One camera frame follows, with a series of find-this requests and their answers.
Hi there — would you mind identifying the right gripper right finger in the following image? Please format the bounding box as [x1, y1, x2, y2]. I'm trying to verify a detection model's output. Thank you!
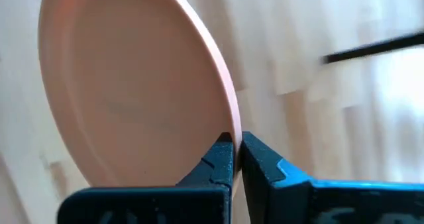
[240, 131, 424, 224]

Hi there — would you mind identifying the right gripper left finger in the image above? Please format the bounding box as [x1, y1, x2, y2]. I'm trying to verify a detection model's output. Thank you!
[58, 133, 235, 224]

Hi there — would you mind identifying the orange plate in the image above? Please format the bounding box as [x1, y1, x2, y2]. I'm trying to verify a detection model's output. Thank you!
[37, 0, 243, 198]

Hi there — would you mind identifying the wooden shelf with black legs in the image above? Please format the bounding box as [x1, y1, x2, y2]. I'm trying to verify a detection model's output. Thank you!
[321, 31, 424, 65]

